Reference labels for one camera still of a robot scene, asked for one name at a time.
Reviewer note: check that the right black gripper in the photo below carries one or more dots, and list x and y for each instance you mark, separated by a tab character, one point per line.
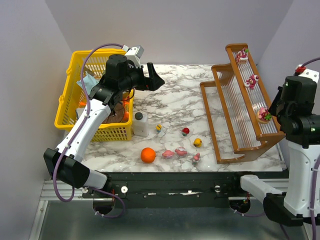
276	107

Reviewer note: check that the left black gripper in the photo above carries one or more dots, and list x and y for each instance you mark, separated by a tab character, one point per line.
149	78

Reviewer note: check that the pink strawberry bear toy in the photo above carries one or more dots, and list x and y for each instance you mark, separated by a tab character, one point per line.
251	81

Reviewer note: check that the white bottle black cap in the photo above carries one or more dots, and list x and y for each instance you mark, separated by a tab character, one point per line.
140	124

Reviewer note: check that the red white bear toy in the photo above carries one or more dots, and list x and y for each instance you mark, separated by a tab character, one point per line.
242	56

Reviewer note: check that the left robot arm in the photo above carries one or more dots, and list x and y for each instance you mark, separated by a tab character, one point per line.
64	162

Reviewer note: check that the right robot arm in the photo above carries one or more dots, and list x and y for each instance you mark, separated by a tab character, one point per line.
292	108

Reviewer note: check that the brown tiered wooden shelf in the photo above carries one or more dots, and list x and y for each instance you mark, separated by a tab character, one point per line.
249	138

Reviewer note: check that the orange bottle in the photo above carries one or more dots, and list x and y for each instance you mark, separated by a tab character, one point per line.
126	108

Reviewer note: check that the small minion toy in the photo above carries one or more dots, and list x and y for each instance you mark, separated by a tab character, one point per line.
158	128

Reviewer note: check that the brown tape roll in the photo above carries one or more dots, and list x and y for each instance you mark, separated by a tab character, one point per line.
116	115

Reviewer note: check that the red hat figure toy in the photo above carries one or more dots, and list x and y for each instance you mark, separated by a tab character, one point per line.
185	131

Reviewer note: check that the light blue plastic pouch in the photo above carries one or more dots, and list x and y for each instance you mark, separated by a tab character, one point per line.
89	82

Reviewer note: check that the pink round toy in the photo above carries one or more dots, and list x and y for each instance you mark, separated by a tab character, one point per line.
168	154

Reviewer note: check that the orange fruit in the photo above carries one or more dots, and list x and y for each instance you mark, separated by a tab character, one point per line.
148	155

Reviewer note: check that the pink white toy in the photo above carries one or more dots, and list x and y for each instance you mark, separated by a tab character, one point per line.
181	151

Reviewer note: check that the yellow duck toy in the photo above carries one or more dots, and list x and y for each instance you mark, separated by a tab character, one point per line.
197	143

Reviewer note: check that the white blue box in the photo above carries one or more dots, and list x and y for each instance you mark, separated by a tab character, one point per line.
78	112

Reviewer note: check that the pink bunny figure toy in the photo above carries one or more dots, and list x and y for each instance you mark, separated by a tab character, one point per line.
196	158

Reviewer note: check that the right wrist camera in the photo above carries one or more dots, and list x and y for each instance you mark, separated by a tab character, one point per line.
303	71

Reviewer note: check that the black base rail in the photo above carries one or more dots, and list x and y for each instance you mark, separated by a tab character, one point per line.
177	189

